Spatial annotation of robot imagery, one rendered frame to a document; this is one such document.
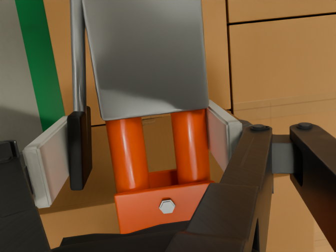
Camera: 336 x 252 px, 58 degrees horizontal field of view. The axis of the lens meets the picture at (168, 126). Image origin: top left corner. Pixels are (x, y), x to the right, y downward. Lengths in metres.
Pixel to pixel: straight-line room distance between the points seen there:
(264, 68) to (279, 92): 0.07
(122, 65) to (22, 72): 1.19
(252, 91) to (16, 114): 0.96
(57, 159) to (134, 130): 0.05
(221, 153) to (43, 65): 1.19
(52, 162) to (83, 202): 0.21
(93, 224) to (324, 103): 0.65
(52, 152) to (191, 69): 0.08
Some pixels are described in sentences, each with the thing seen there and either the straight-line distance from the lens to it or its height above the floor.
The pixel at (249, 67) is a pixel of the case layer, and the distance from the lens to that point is 0.75.
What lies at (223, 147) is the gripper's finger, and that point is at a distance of 0.15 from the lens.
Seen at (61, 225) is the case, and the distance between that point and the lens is 0.38.
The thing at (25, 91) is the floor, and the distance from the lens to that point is 1.35.
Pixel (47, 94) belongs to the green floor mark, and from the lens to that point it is 1.32.
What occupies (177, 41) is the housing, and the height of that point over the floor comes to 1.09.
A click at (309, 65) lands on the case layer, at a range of 0.81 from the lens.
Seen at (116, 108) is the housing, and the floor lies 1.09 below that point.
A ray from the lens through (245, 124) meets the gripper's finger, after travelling 0.17.
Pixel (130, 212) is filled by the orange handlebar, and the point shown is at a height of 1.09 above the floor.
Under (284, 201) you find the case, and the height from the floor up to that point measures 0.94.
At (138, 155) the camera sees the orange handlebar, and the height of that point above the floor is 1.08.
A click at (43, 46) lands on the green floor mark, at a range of 1.31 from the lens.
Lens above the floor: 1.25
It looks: 75 degrees down
